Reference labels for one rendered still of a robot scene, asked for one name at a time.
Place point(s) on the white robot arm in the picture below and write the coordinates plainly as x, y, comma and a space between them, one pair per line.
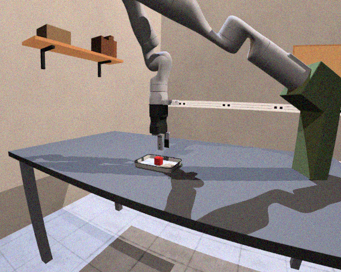
263, 53

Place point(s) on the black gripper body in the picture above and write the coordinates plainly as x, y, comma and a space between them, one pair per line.
158, 110

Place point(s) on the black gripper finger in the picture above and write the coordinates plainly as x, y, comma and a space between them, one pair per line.
167, 139
160, 141

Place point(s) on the red block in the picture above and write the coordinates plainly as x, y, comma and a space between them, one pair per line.
158, 160

